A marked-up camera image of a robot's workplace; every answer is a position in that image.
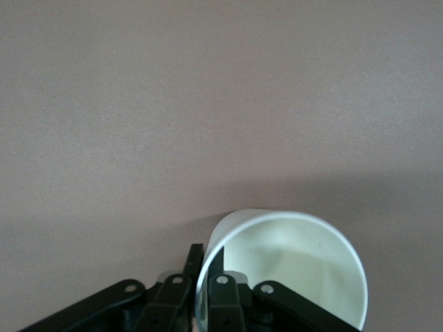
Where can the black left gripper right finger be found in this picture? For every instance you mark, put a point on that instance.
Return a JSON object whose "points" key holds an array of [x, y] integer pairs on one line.
{"points": [[225, 304]]}

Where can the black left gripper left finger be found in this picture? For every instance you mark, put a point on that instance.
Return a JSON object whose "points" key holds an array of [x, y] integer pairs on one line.
{"points": [[166, 304]]}

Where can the brown table cover mat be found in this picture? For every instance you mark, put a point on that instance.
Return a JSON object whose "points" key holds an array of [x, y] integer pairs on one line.
{"points": [[207, 103]]}

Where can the white plastic cup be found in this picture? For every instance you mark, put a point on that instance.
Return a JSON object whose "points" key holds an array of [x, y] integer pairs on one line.
{"points": [[294, 249]]}

